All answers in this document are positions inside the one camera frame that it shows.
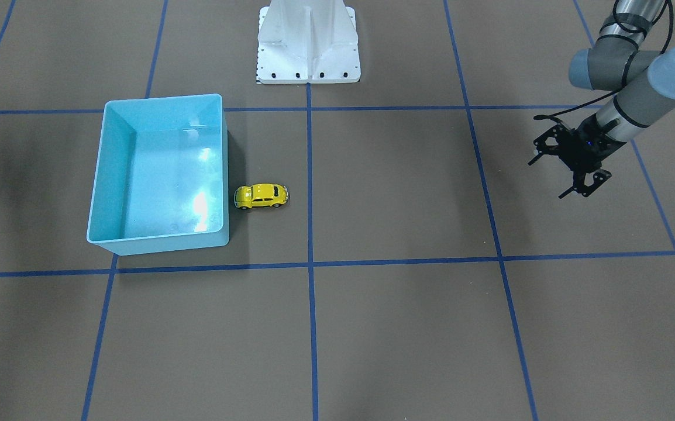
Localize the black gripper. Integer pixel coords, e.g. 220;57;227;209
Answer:
528;115;626;199

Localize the yellow beetle toy car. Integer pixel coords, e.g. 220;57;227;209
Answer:
233;183;290;210

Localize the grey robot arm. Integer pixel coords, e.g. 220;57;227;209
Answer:
533;1;675;197

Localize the light blue plastic bin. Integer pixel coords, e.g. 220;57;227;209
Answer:
86;94;230;256

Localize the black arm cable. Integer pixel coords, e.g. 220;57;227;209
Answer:
533;0;674;122

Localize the white metal mount base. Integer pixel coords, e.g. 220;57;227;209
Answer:
256;1;361;84

